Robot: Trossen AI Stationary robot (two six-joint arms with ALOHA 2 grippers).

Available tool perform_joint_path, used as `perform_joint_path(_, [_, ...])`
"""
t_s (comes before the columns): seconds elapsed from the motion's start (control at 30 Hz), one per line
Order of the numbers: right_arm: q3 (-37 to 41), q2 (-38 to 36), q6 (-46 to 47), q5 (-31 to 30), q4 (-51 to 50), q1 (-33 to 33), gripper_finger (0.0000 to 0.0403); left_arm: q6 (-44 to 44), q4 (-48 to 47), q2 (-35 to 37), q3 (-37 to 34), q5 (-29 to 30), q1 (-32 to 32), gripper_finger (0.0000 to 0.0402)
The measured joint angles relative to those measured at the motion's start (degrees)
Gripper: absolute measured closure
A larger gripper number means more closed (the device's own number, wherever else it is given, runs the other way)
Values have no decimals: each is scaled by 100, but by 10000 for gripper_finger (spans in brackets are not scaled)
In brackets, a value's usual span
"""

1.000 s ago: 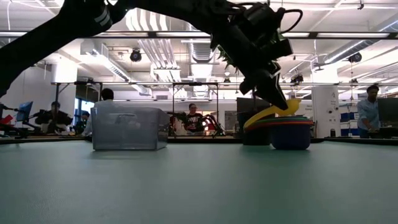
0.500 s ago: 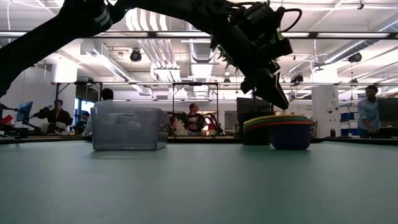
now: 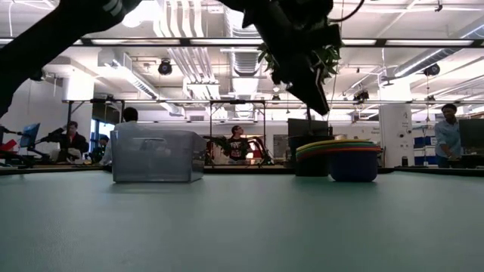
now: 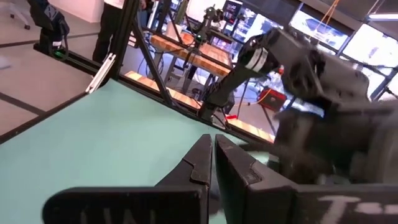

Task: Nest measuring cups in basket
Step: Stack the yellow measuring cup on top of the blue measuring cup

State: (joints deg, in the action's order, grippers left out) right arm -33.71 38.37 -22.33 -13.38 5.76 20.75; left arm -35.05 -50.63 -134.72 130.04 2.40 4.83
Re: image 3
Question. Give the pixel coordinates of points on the blue tilted monitor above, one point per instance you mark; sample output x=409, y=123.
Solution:
x=30, y=134

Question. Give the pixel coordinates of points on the blue storage bins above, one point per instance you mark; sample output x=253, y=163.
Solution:
x=425, y=141

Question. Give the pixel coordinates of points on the black table frame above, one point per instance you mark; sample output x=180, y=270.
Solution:
x=435, y=172

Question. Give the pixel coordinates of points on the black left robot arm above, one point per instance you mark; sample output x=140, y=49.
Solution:
x=45, y=41

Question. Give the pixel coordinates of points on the red background robot arm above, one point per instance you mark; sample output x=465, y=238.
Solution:
x=7, y=145

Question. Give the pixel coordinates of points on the clear plastic bin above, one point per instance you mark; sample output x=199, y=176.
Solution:
x=151, y=162

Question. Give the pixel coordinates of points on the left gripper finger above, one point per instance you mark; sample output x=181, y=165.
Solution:
x=308, y=90

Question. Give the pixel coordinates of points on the teal table mat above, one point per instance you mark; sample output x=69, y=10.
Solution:
x=242, y=234

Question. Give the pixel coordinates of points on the green leafy plant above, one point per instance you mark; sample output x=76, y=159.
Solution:
x=332, y=60

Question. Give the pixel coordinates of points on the white pillar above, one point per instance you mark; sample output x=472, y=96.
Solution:
x=393, y=128

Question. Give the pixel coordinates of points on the black desk monitor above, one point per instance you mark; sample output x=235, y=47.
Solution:
x=472, y=134

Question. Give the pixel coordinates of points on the green measuring cup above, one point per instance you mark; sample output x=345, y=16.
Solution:
x=340, y=145

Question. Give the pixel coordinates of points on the black ceiling camera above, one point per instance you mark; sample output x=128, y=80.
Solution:
x=432, y=69
x=165, y=67

